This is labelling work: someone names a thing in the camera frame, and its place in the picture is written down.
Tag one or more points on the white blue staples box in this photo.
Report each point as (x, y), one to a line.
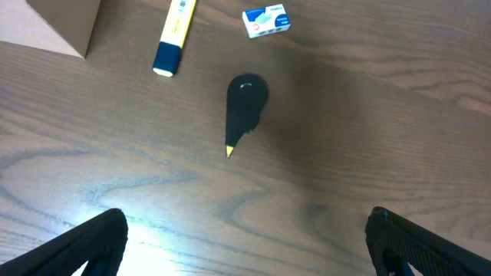
(266, 20)

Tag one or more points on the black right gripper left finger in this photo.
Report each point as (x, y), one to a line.
(98, 245)

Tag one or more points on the black correction tape dispenser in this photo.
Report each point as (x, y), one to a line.
(247, 95)

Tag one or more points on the open cardboard box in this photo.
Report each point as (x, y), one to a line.
(62, 26)

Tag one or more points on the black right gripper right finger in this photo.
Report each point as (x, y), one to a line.
(398, 246)

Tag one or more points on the yellow blue highlighter pen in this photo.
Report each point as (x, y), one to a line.
(173, 36)

